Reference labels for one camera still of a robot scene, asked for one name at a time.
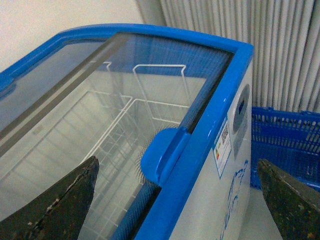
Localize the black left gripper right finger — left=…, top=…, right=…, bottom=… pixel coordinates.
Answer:
left=257, top=159, right=320, bottom=240

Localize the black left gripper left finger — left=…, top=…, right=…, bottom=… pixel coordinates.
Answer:
left=0, top=156, right=100, bottom=240

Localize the glass sliding freezer lid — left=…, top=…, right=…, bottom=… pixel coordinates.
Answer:
left=0, top=31, right=235, bottom=240

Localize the energy label sticker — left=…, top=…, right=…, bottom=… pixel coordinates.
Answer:
left=212, top=117, right=231, bottom=178

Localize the white blue chest freezer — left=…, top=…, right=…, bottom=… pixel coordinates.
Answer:
left=0, top=23, right=254, bottom=240

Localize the white pleated curtain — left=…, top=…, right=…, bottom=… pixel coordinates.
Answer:
left=134, top=0, right=320, bottom=113

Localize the white wire freezer basket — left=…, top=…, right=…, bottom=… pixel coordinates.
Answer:
left=79, top=61, right=192, bottom=240

